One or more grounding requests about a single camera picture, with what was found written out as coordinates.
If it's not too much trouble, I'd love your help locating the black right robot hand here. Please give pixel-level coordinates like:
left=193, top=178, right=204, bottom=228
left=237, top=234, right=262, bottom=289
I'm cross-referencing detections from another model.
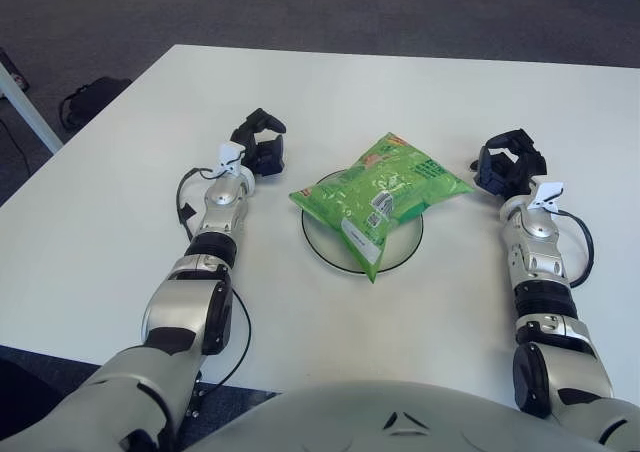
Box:
left=468, top=128, right=549, bottom=203

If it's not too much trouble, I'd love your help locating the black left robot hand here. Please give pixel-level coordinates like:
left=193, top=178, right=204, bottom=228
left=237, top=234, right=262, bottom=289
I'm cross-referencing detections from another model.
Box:
left=229, top=107, right=289, bottom=177

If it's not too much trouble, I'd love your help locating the green snack bag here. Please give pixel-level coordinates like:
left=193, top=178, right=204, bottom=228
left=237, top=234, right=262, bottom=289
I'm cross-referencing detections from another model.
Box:
left=288, top=131, right=475, bottom=284

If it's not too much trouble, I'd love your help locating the white plate with black rim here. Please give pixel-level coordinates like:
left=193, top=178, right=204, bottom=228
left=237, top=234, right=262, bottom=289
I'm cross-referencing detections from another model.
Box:
left=301, top=170, right=425, bottom=275

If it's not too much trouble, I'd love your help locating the black bag on floor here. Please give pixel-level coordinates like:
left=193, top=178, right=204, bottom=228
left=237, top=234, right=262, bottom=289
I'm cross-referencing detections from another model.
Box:
left=58, top=76, right=132, bottom=131

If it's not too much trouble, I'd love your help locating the white table leg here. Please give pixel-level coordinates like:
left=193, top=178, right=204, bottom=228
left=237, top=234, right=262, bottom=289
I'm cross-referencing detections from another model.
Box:
left=0, top=59, right=64, bottom=154

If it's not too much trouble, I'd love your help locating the black floor device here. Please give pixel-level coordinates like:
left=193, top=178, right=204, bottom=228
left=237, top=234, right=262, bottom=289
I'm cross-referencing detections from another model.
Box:
left=0, top=46, right=31, bottom=93

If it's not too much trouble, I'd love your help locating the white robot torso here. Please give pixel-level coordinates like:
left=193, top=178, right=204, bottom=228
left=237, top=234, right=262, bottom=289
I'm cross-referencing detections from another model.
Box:
left=184, top=379, right=616, bottom=452

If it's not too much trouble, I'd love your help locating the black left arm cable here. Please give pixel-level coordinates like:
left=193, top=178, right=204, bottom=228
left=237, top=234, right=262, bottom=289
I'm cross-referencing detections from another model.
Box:
left=175, top=166, right=252, bottom=388

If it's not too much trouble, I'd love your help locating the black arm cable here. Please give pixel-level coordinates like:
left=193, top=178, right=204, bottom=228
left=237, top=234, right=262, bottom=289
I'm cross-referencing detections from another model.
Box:
left=554, top=209, right=596, bottom=288
left=175, top=166, right=252, bottom=388

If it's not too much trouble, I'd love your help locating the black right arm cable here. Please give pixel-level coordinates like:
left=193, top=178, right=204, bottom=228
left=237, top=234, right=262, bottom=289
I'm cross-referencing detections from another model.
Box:
left=554, top=209, right=596, bottom=288

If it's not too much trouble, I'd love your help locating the black floor cable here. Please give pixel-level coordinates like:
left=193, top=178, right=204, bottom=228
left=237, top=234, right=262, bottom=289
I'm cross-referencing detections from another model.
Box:
left=0, top=119, right=36, bottom=176

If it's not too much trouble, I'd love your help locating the metal bracket with screws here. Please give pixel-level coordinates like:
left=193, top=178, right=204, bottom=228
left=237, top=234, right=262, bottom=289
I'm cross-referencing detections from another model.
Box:
left=187, top=376, right=206, bottom=418

